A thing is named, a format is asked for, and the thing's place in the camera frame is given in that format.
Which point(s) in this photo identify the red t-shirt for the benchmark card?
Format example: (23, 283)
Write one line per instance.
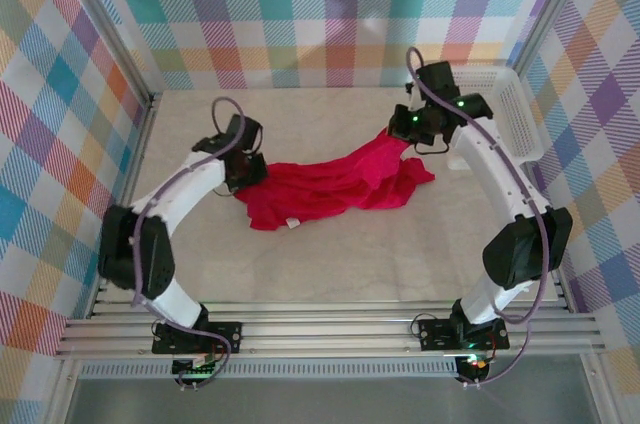
(325, 184)

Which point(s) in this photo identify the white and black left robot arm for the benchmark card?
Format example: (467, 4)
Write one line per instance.
(190, 180)

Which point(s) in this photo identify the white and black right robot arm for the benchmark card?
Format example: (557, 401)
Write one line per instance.
(495, 169)

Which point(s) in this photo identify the white perforated plastic basket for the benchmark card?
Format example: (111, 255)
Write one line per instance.
(515, 109)

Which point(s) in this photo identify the aluminium side rail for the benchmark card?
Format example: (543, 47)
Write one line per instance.
(140, 144)
(561, 294)

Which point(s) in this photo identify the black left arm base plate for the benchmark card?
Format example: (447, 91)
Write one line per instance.
(232, 329)

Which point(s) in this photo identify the aluminium frame post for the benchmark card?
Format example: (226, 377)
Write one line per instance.
(110, 19)
(551, 6)

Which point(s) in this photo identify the aluminium slotted base rail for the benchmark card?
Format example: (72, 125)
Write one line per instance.
(325, 334)

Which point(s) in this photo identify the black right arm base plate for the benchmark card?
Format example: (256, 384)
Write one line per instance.
(435, 331)

